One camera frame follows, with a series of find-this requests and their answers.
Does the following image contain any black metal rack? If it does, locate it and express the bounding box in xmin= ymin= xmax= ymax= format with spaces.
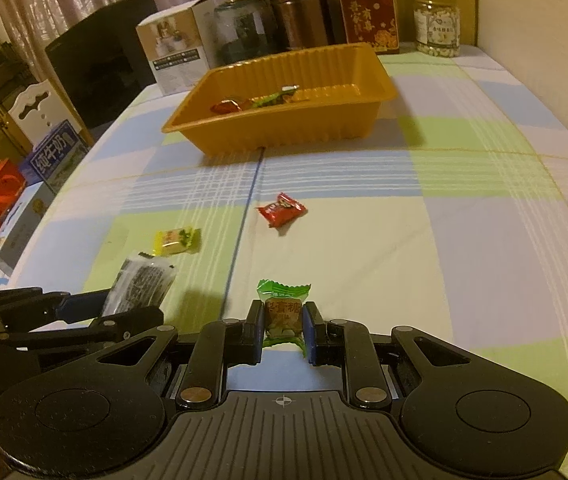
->
xmin=0 ymin=40 xmax=38 ymax=155

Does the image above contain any blue milk carton box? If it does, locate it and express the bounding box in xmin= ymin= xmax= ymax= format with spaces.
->
xmin=18 ymin=119 xmax=90 ymax=194

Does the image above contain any light blue box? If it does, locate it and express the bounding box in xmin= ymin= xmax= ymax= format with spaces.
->
xmin=0 ymin=182 xmax=55 ymax=275

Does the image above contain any clear plastic nut jar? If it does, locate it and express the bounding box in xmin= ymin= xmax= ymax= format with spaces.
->
xmin=414 ymin=0 xmax=460 ymax=58

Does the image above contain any green candy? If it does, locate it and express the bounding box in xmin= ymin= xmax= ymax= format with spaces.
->
xmin=257 ymin=280 xmax=311 ymax=354

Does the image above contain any orange plastic tray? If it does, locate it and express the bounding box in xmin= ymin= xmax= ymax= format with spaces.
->
xmin=162 ymin=44 xmax=398 ymax=157

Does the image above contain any red candy packet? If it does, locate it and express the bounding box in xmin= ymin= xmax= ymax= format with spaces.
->
xmin=257 ymin=193 xmax=308 ymax=229

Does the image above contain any green glass jar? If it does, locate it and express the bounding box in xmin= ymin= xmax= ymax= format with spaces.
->
xmin=213 ymin=0 xmax=273 ymax=65

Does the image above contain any yellow candy packet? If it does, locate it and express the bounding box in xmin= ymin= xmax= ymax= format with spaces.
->
xmin=154 ymin=226 xmax=200 ymax=257

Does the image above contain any grey black snack packet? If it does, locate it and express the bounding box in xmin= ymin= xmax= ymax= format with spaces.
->
xmin=102 ymin=252 xmax=177 ymax=316

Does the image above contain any black monitor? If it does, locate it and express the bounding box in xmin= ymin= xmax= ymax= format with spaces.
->
xmin=45 ymin=0 xmax=157 ymax=130

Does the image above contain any white wooden chair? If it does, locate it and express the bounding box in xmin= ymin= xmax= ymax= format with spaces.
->
xmin=8 ymin=80 xmax=94 ymax=146

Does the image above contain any green meat snack packet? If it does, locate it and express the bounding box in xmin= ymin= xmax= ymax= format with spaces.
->
xmin=250 ymin=84 xmax=299 ymax=110

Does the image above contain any brown metal thermos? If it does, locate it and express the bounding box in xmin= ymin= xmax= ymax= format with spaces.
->
xmin=270 ymin=0 xmax=335 ymax=51

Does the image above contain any checkered tablecloth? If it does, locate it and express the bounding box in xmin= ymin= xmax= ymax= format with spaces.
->
xmin=0 ymin=47 xmax=568 ymax=476

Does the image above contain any red gift box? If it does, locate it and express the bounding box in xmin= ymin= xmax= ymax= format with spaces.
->
xmin=338 ymin=0 xmax=400 ymax=54

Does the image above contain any small red orange candy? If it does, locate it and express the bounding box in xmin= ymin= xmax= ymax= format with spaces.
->
xmin=210 ymin=99 xmax=243 ymax=115

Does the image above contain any white product box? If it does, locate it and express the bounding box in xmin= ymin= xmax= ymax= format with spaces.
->
xmin=136 ymin=0 xmax=219 ymax=96

